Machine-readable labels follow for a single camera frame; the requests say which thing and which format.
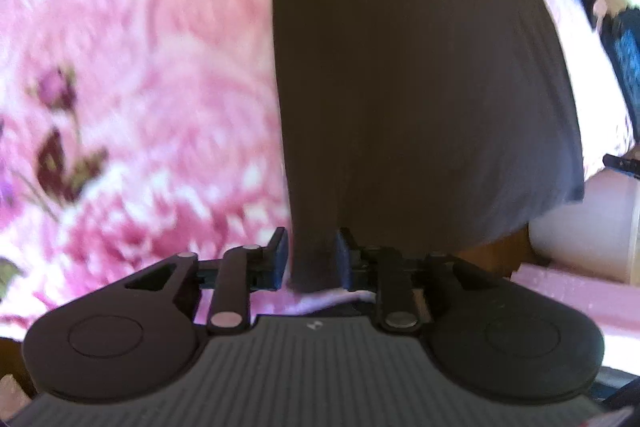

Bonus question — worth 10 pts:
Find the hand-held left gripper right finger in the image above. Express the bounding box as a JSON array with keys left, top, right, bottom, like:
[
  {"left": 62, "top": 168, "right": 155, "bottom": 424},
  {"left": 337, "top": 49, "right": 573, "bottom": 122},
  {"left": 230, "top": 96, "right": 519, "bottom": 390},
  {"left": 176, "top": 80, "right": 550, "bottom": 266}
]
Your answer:
[{"left": 334, "top": 227, "right": 482, "bottom": 336}]

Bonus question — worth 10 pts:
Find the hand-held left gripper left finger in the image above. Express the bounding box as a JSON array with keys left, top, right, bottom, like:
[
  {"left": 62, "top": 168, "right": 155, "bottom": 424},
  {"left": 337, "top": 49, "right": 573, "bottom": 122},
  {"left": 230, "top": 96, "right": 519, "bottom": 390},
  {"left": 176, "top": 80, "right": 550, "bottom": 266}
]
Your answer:
[{"left": 123, "top": 227, "right": 290, "bottom": 336}]

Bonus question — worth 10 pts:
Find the dark grey garment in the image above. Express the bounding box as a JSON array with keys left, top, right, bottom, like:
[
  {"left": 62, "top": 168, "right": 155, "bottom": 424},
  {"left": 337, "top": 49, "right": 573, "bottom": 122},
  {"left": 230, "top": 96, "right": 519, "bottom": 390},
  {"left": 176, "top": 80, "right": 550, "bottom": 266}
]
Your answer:
[{"left": 271, "top": 0, "right": 603, "bottom": 294}]

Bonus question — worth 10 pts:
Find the black flat object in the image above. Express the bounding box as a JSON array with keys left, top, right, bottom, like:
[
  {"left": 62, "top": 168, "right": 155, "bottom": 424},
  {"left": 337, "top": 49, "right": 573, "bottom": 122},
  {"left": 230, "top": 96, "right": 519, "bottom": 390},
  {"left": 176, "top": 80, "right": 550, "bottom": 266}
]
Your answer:
[{"left": 602, "top": 154, "right": 640, "bottom": 182}]

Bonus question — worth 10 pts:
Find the brown wooden board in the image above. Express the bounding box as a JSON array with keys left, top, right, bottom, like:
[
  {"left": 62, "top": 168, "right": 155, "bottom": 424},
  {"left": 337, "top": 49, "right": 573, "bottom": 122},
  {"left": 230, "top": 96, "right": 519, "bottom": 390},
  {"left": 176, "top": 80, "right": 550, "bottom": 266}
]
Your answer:
[{"left": 458, "top": 227, "right": 533, "bottom": 282}]

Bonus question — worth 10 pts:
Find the white plastic container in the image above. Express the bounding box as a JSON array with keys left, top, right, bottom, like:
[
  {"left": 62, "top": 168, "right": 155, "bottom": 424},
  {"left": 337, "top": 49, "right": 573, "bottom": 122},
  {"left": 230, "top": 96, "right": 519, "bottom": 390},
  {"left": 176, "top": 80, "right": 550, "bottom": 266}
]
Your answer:
[{"left": 529, "top": 167, "right": 640, "bottom": 284}]

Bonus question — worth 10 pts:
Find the pink floral blanket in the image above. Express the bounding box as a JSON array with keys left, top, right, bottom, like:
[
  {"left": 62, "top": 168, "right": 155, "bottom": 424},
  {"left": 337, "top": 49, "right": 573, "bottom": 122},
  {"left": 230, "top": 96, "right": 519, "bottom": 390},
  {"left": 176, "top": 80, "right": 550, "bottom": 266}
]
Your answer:
[{"left": 0, "top": 0, "right": 640, "bottom": 341}]

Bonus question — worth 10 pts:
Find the pink foam sheet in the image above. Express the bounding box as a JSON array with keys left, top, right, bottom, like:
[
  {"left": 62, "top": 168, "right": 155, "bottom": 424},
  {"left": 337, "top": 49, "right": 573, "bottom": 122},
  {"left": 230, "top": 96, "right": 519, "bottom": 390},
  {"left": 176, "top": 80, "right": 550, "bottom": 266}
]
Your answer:
[{"left": 510, "top": 262, "right": 640, "bottom": 339}]

